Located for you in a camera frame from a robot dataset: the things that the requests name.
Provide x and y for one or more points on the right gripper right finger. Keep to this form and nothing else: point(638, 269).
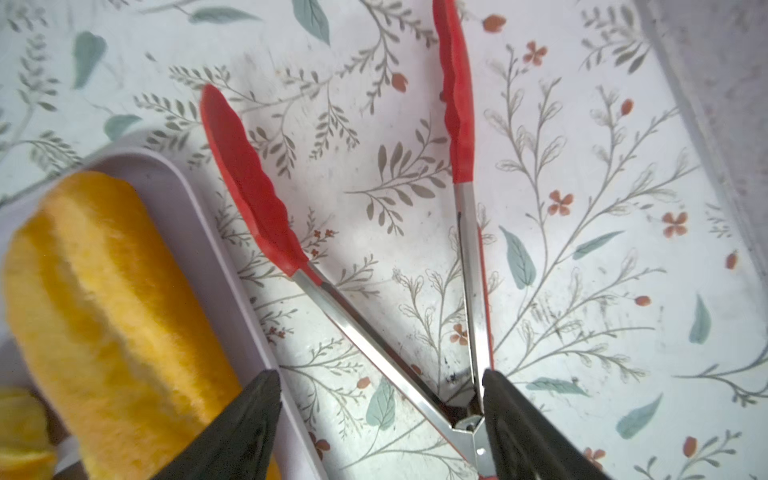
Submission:
point(523, 443)

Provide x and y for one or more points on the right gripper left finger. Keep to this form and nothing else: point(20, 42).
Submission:
point(239, 443)

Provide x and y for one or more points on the long baguette fake bread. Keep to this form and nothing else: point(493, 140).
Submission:
point(110, 329)

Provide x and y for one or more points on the small yellow fake bread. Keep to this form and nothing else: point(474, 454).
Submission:
point(26, 451)

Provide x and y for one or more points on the lavender plastic tray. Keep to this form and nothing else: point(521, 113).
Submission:
point(187, 227)

